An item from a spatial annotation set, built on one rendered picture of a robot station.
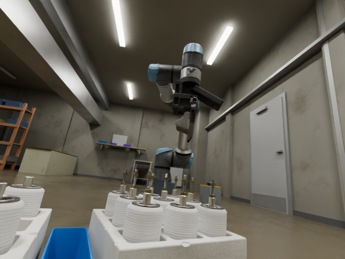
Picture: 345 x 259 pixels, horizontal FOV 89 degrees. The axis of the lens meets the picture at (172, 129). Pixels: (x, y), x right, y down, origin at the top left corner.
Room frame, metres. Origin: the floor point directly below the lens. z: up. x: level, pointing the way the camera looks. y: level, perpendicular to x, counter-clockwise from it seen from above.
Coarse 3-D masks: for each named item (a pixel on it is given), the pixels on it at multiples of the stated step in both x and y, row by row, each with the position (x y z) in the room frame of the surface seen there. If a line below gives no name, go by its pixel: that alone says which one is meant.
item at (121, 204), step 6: (120, 198) 0.57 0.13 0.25; (120, 204) 0.56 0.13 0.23; (126, 204) 0.56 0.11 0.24; (114, 210) 0.58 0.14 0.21; (120, 210) 0.56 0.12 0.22; (126, 210) 0.56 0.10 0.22; (114, 216) 0.58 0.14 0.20; (120, 216) 0.56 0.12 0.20; (114, 222) 0.57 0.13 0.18; (120, 222) 0.56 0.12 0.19
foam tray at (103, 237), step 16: (96, 224) 0.63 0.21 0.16; (96, 240) 0.59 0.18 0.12; (112, 240) 0.45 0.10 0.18; (160, 240) 0.52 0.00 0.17; (176, 240) 0.49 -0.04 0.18; (192, 240) 0.50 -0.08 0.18; (208, 240) 0.52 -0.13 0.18; (224, 240) 0.54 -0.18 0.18; (240, 240) 0.57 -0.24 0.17; (96, 256) 0.56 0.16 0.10; (112, 256) 0.43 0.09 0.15; (128, 256) 0.41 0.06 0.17; (144, 256) 0.43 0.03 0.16; (160, 256) 0.44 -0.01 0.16; (176, 256) 0.47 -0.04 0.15; (192, 256) 0.49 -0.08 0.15; (208, 256) 0.51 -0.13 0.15; (224, 256) 0.54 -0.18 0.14; (240, 256) 0.58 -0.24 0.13
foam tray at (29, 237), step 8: (40, 208) 0.64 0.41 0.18; (40, 216) 0.55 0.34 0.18; (48, 216) 0.59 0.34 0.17; (24, 224) 0.51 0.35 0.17; (32, 224) 0.48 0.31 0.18; (40, 224) 0.49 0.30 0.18; (16, 232) 0.42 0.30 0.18; (24, 232) 0.42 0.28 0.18; (32, 232) 0.43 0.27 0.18; (40, 232) 0.48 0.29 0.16; (16, 240) 0.38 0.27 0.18; (24, 240) 0.38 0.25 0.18; (32, 240) 0.39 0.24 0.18; (40, 240) 0.55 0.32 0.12; (16, 248) 0.35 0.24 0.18; (24, 248) 0.35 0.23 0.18; (32, 248) 0.42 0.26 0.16; (40, 248) 0.62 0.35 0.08; (0, 256) 0.32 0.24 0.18; (8, 256) 0.32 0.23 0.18; (16, 256) 0.32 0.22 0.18; (24, 256) 0.34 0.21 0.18; (32, 256) 0.47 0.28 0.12
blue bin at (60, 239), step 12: (60, 228) 0.68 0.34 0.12; (72, 228) 0.69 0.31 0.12; (84, 228) 0.71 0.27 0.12; (48, 240) 0.56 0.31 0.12; (60, 240) 0.68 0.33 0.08; (72, 240) 0.70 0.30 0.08; (84, 240) 0.66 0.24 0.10; (48, 252) 0.65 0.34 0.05; (60, 252) 0.68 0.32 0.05; (72, 252) 0.70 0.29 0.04; (84, 252) 0.60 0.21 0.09
